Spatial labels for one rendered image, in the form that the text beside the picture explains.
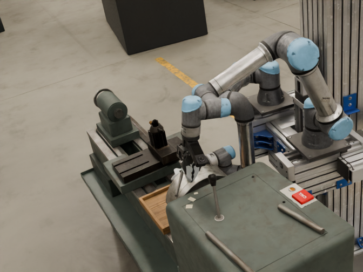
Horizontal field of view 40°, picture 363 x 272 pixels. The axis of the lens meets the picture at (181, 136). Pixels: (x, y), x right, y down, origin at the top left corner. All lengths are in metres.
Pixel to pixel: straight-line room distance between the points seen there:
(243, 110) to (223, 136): 2.40
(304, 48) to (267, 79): 0.79
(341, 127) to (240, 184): 0.50
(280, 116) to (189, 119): 1.04
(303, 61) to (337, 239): 0.67
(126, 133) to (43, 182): 1.67
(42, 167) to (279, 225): 3.43
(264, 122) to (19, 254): 2.20
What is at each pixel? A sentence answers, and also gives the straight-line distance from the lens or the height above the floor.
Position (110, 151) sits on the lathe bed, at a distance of 3.18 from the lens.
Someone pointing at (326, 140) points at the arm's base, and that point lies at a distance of 2.38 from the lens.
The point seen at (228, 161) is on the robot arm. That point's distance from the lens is 2.54.
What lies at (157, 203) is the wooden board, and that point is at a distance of 2.62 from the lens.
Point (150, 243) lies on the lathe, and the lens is 2.92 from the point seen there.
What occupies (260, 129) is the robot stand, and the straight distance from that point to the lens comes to 2.80.
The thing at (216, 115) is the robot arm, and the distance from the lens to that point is 1.91.
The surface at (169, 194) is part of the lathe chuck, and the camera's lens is 2.21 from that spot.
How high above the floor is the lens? 2.51
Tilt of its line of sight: 31 degrees down
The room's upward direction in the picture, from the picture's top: 11 degrees counter-clockwise
